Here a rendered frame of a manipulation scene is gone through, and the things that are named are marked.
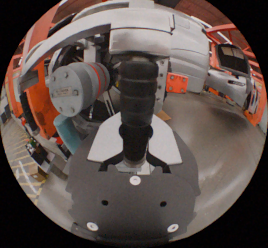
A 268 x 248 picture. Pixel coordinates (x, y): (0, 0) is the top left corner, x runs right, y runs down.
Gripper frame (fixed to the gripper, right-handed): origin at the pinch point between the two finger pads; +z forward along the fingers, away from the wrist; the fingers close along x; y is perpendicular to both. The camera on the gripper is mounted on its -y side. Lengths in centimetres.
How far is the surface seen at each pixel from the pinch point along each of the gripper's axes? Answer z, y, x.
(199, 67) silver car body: 61, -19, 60
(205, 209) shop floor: -44, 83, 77
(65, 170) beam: 3, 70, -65
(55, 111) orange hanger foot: 27, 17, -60
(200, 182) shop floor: -4, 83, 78
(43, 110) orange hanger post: 17, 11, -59
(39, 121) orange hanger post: 10, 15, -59
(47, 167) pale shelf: -9, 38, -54
